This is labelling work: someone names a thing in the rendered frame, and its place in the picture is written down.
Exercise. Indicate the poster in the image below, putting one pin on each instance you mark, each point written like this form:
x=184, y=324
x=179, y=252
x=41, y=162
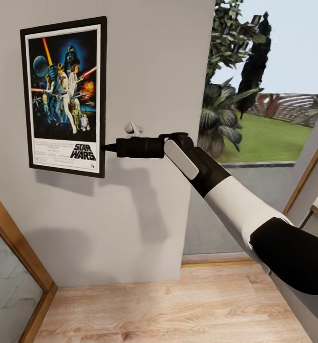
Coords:
x=64, y=80

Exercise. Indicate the fixed window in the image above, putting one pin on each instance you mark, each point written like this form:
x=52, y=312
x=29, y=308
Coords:
x=259, y=117

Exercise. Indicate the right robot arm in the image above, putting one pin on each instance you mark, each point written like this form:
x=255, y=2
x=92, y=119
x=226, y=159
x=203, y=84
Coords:
x=266, y=235

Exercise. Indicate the door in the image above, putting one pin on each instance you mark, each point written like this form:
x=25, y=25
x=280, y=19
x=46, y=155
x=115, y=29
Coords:
x=26, y=288

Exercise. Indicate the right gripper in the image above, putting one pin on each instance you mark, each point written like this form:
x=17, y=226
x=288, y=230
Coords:
x=132, y=147

